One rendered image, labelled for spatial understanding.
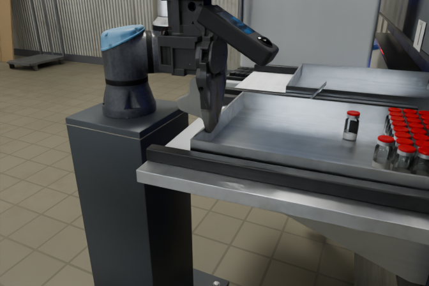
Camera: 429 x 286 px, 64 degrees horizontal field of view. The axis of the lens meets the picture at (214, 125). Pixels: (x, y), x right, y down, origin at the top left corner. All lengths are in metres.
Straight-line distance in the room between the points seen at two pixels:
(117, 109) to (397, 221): 0.72
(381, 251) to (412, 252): 0.04
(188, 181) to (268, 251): 1.25
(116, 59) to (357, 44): 0.85
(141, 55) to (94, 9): 4.71
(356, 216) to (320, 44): 1.00
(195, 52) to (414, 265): 0.42
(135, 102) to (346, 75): 0.59
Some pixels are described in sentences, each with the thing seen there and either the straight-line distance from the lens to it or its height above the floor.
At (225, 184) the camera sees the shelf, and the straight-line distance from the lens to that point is 0.45.
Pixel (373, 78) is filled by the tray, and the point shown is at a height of 0.89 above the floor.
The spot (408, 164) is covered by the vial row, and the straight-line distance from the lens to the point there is 0.50.
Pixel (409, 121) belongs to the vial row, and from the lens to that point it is 0.60.
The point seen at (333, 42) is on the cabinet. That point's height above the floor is 0.93.
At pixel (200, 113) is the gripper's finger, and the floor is 0.94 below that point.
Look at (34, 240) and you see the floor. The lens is 1.92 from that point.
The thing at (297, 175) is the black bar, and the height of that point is 0.90.
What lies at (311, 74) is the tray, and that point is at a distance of 1.03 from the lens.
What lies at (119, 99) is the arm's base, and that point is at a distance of 0.94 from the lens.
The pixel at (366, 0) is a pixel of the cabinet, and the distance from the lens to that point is 1.34.
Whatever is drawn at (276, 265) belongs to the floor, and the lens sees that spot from 1.62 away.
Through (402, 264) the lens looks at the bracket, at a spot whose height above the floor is 0.76.
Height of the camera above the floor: 1.12
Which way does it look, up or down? 22 degrees down
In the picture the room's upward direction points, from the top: straight up
